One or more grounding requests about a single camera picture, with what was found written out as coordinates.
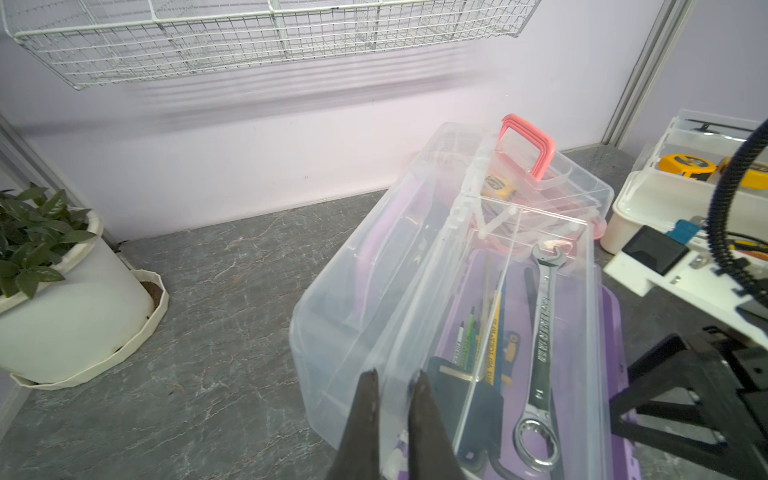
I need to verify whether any white toolbox clear lid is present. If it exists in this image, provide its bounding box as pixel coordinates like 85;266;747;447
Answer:
600;109;759;254

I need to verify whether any long white wire basket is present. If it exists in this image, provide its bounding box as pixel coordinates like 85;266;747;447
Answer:
1;0;538;90

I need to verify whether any pink toolbox clear lid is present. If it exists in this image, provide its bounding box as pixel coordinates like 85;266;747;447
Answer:
407;113;616;259

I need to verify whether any purple toolbox clear lid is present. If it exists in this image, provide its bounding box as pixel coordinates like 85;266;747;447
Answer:
289;121;640;480

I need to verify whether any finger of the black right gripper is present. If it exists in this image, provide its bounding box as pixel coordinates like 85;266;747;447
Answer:
610;332;767;479

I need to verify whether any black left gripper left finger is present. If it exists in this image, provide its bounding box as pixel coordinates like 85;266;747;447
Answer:
326;369;380;480

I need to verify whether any silver combination wrench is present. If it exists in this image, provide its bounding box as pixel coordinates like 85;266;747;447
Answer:
513;243;567;472

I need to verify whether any yellow tape measure in pink box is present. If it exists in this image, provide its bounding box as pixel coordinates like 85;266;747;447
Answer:
481;174;516;202

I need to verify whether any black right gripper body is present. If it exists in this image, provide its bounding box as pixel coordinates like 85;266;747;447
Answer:
714;301;767;432

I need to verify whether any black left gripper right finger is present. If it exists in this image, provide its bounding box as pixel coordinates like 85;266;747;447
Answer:
408;370;465;480

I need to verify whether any potted green plant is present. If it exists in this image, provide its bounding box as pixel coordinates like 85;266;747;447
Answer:
1;185;170;390

